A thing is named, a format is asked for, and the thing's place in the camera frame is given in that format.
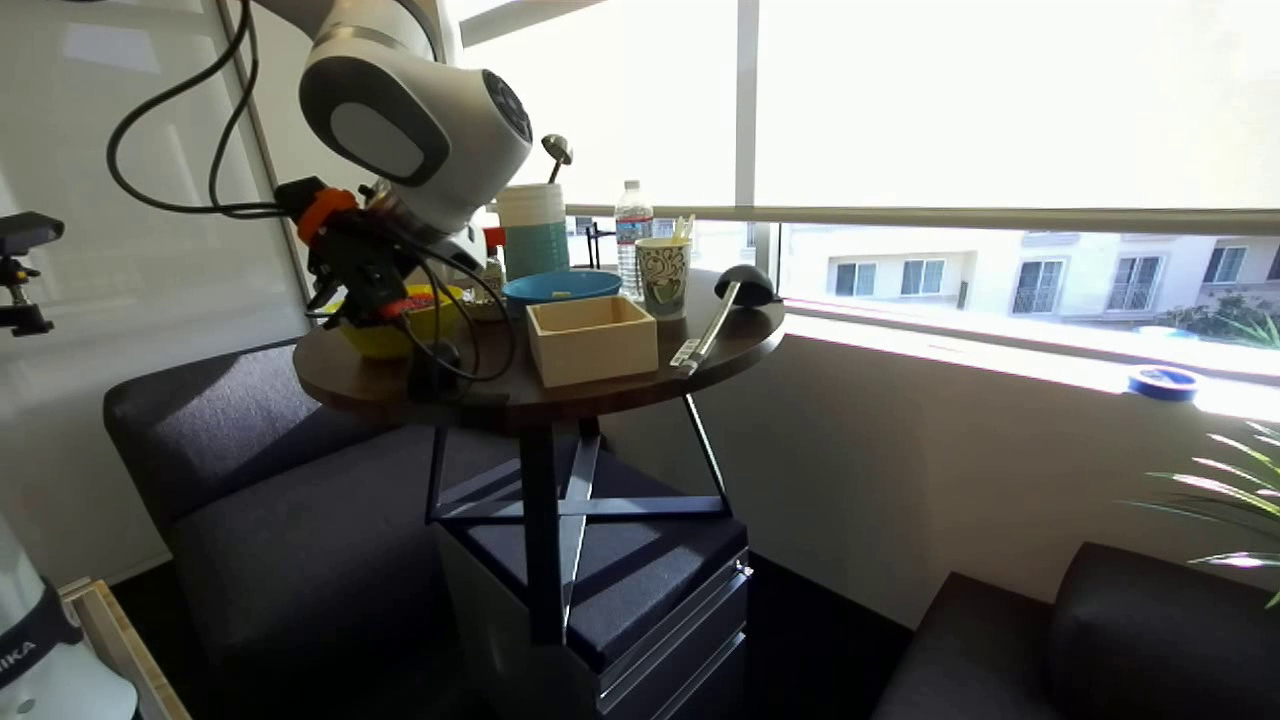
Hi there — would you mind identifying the white base with black band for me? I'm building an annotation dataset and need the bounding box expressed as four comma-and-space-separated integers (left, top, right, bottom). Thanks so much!
0, 511, 138, 720

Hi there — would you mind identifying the black ladle with silver handle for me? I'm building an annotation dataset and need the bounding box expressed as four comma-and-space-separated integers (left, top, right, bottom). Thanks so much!
669, 259, 778, 376

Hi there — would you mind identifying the light wooden frame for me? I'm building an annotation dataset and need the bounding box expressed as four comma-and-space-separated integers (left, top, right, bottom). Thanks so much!
54, 573, 190, 720

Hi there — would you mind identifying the white glass board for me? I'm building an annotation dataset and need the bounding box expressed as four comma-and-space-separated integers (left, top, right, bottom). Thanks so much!
0, 0, 321, 402

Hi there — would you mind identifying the black cable with orange connector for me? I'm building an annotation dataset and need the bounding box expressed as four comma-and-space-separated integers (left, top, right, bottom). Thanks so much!
102, 0, 366, 250

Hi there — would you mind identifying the small black object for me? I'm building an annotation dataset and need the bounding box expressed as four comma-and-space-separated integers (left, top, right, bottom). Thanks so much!
404, 349, 462, 399

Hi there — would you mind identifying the light wooden box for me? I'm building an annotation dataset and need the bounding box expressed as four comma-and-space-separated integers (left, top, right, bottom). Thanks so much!
519, 292, 662, 390

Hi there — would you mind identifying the wide white roller blind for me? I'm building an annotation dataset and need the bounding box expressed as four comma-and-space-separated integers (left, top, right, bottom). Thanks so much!
757, 0, 1280, 217

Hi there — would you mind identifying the metal utensil in mug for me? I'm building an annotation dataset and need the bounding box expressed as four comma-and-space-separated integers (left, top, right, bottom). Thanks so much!
534, 129, 574, 189

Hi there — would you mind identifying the dark filing cabinet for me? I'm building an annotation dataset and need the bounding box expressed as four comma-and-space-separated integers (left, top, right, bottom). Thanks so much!
426, 452, 757, 720

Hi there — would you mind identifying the patterned paper cup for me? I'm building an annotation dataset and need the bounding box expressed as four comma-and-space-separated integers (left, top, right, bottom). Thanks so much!
633, 235, 692, 318

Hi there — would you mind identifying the jar with red lid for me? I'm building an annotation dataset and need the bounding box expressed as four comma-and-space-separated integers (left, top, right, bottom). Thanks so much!
477, 225, 512, 300

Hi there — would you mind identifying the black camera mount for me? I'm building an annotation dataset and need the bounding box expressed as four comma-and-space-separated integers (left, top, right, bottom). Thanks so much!
0, 250, 54, 340

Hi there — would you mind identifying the green potted plant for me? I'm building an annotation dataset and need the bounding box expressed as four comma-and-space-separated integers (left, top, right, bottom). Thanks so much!
1122, 417, 1280, 612

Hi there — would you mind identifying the black armchair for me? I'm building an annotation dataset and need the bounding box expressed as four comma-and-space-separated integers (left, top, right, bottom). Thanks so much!
872, 536, 1280, 720

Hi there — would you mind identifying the dark grey sofa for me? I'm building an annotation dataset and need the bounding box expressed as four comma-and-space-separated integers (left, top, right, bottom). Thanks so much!
101, 337, 534, 720

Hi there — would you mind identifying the blue bowl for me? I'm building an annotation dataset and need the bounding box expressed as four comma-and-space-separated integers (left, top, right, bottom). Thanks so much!
500, 267, 627, 312

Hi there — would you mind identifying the round wooden table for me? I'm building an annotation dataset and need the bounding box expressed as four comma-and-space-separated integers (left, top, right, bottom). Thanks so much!
293, 271, 790, 650

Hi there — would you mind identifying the narrow white roller blind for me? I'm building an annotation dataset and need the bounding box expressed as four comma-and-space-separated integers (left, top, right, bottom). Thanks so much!
443, 0, 742, 210

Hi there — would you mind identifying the black bar camera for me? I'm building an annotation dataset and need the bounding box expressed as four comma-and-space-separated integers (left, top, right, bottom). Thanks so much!
0, 207, 67, 259

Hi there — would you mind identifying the clear water bottle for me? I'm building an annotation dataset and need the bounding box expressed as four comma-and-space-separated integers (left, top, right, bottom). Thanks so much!
612, 175, 661, 292

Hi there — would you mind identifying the white building outside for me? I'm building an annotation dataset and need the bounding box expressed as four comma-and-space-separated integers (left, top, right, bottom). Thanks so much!
785, 226, 1280, 325

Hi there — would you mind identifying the grey window frame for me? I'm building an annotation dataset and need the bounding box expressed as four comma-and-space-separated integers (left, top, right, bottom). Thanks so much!
563, 0, 1280, 239

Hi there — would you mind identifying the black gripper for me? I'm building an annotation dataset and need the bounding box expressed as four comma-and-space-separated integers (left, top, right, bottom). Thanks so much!
313, 194, 431, 332

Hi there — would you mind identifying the blue tape roll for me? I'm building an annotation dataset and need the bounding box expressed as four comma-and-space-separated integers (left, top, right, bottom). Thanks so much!
1122, 362, 1199, 402

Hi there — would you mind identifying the thin black looped cable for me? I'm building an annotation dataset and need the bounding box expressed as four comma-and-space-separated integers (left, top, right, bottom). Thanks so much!
384, 235, 519, 386

